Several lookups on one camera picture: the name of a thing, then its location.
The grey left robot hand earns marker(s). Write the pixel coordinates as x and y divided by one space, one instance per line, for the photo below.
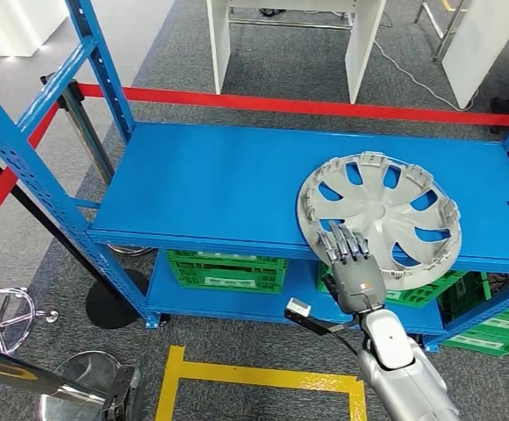
120 395

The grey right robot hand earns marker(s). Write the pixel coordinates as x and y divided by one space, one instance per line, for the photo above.
359 285

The grey plastic wheel cover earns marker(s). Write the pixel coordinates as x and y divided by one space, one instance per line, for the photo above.
390 197

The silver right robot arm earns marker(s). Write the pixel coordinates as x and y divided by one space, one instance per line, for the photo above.
403 378

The blue metal shelf rack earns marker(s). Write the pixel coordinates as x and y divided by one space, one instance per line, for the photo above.
214 180

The white table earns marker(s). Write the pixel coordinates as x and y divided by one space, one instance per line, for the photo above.
359 46

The white panel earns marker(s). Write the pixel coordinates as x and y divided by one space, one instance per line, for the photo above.
478 46

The white platform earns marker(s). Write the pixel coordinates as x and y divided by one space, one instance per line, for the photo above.
8 29

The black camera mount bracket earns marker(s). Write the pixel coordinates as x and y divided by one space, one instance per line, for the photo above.
316 325

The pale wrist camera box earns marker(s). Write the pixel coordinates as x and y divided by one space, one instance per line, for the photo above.
299 307

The black stanchion post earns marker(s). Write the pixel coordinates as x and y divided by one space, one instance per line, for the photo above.
114 305

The chrome stanchion post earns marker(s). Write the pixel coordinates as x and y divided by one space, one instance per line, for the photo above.
17 375
88 136

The chrome metal frame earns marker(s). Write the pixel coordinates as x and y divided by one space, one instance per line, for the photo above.
448 29

